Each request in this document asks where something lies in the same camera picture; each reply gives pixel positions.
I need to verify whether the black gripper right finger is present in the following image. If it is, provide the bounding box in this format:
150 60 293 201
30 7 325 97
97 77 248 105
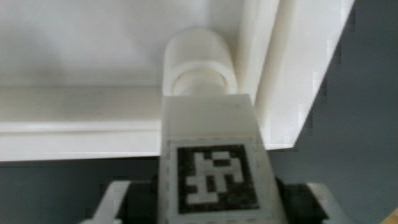
277 181 357 224

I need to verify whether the white square table top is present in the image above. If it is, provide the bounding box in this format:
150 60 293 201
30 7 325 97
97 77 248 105
0 0 355 162

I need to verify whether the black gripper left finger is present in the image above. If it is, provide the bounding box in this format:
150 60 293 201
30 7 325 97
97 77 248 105
78 180 156 224

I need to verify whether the white leg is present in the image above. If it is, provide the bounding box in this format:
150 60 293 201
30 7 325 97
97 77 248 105
154 59 289 224

